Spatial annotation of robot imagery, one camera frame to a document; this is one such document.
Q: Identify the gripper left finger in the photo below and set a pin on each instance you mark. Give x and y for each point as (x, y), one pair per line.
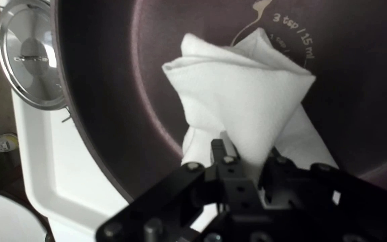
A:
(176, 201)

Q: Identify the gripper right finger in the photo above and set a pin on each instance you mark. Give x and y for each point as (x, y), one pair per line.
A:
(317, 195)

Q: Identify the white towel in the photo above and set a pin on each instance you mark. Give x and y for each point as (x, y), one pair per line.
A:
(247, 101)

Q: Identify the dark non-stick pan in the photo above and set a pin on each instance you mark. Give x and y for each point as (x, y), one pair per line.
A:
(146, 84)

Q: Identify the white tray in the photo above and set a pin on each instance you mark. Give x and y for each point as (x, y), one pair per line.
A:
(59, 168)

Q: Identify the white round plate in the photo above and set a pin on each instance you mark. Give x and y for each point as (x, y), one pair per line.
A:
(5, 218)

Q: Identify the silver metal pot lid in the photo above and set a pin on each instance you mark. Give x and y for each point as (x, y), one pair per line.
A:
(29, 53)

